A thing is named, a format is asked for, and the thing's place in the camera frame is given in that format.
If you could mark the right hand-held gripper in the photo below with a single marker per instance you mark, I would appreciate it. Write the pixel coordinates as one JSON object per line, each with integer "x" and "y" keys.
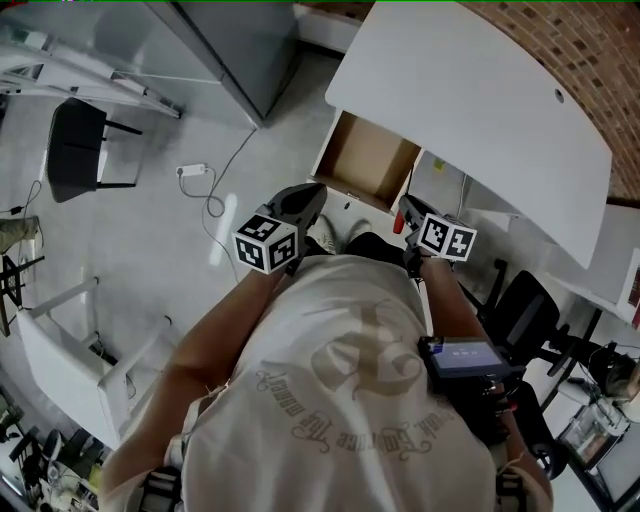
{"x": 447, "y": 239}

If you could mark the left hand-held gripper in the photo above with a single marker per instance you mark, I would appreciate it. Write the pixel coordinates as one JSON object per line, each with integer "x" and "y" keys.
{"x": 265, "y": 245}

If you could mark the white drawer with wooden inside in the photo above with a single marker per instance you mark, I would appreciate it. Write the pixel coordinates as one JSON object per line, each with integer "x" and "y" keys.
{"x": 370, "y": 160}

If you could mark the person's left forearm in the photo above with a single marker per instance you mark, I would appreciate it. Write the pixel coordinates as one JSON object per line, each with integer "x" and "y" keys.
{"x": 225, "y": 325}

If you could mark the person's right forearm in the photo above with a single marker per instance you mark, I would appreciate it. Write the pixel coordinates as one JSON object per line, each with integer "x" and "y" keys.
{"x": 460, "y": 300}

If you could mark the person's left white shoe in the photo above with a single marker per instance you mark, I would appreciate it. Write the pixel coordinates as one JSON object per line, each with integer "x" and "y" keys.
{"x": 325, "y": 232}

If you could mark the person's white shoe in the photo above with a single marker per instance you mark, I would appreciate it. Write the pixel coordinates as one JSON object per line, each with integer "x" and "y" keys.
{"x": 325, "y": 232}
{"x": 357, "y": 230}

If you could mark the person's black trousers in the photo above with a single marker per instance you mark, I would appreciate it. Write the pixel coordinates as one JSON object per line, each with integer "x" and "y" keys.
{"x": 375, "y": 245}

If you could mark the person's right white shoe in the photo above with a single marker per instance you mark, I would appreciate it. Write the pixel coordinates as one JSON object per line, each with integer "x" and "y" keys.
{"x": 357, "y": 230}

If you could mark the white desk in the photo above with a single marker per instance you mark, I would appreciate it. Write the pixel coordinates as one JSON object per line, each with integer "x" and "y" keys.
{"x": 475, "y": 100}

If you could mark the black office chair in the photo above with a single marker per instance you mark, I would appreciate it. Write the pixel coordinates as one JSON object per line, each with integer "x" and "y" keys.
{"x": 525, "y": 310}

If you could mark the tall grey cabinet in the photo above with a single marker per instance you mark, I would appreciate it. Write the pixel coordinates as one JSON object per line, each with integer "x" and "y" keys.
{"x": 240, "y": 50}

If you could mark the person's white printed t-shirt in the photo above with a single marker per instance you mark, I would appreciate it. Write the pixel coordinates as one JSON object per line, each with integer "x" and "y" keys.
{"x": 340, "y": 400}

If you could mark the black thin-legged chair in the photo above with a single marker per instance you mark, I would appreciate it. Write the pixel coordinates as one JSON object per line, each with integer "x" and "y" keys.
{"x": 75, "y": 150}

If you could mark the olive green cloth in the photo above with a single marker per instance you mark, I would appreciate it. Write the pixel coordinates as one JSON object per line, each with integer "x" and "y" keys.
{"x": 17, "y": 232}

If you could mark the white metal-leg table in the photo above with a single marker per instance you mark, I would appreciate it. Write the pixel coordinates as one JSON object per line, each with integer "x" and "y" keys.
{"x": 60, "y": 360}

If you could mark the black metal stand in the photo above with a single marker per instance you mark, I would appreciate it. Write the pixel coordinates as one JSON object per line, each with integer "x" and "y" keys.
{"x": 15, "y": 290}

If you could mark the cluttered workbench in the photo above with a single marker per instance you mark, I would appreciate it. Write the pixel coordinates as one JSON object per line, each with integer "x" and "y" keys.
{"x": 45, "y": 465}

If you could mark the black mount rig, red button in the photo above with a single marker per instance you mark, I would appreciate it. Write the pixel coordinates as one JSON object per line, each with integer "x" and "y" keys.
{"x": 500, "y": 400}

